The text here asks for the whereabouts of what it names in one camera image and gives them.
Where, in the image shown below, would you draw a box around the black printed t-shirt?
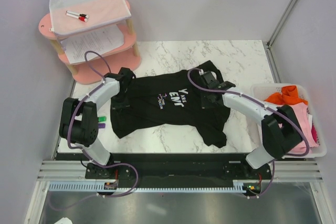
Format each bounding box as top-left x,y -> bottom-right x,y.
110,70 -> 230,148

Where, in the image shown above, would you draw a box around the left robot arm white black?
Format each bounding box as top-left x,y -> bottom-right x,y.
59,68 -> 135,178

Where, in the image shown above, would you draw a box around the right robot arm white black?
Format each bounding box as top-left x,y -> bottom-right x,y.
201,84 -> 310,179

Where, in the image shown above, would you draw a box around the green cap marker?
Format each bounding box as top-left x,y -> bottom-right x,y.
98,116 -> 107,123

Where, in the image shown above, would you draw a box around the purple cap marker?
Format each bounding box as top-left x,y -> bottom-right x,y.
98,123 -> 106,129

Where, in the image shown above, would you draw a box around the pink three-tier wooden shelf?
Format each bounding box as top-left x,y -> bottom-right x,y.
39,11 -> 141,84

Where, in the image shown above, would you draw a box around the white plastic laundry basket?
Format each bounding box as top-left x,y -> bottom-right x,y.
250,83 -> 327,158

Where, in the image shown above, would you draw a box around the printed paper sheets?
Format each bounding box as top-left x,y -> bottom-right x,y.
61,25 -> 124,64

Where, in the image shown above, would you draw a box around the orange t-shirt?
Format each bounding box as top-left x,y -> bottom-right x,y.
265,85 -> 308,105

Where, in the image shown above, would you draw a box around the red cap whiteboard marker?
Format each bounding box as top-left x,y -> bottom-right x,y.
66,13 -> 88,23

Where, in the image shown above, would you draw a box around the pink t-shirt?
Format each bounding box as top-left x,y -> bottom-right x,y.
290,103 -> 319,154

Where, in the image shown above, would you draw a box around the black cap whiteboard marker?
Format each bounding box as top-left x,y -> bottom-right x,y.
66,10 -> 89,19

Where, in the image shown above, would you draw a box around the white mesh zipper pouch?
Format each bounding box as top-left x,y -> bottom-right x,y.
49,0 -> 131,37

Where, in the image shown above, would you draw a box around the magenta garment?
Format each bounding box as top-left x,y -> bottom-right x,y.
311,125 -> 319,146

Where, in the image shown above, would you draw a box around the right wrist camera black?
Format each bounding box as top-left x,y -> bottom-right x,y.
201,71 -> 218,89

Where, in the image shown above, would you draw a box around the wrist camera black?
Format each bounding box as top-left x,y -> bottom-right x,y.
118,67 -> 136,83
201,71 -> 218,89

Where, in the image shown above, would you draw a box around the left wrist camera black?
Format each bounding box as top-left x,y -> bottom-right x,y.
118,67 -> 136,83

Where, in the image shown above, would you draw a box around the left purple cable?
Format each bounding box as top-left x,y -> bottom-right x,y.
47,50 -> 139,210

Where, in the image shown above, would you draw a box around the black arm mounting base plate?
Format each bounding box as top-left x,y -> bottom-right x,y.
85,154 -> 271,187

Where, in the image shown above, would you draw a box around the white slotted cable duct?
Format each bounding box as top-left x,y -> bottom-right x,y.
48,181 -> 246,193

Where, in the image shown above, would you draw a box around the aluminium rail frame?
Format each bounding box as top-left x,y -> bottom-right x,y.
38,159 -> 323,183

